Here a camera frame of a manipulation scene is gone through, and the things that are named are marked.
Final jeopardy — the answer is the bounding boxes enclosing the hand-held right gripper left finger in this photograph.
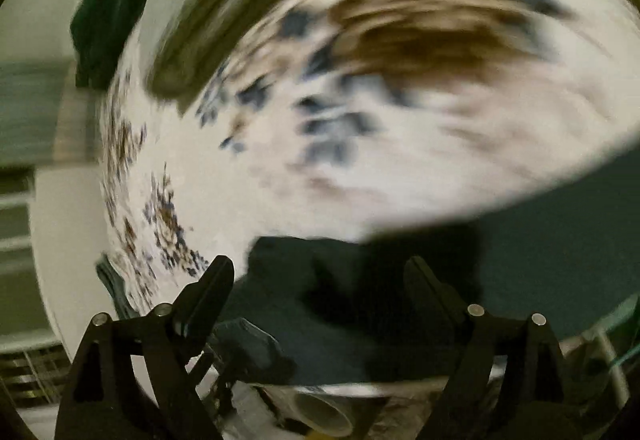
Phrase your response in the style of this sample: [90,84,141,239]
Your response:
[55,254,236,440]

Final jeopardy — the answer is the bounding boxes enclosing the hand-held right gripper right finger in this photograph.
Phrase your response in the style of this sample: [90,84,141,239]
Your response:
[402,255,584,440]

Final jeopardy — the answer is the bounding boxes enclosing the dark jeans pants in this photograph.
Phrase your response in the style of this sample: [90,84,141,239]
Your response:
[220,160,640,388]

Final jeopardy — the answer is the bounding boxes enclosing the olive pants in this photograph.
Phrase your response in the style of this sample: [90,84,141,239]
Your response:
[145,0,313,113]

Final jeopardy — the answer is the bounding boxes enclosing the floral bed sheet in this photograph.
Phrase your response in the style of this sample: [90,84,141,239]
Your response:
[97,0,640,316]

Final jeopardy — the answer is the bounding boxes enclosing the white plastic tube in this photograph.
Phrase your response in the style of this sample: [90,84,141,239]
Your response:
[292,390,356,438]

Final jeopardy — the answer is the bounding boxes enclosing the dark green plush blanket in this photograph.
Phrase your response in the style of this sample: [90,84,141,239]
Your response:
[70,0,188,88]

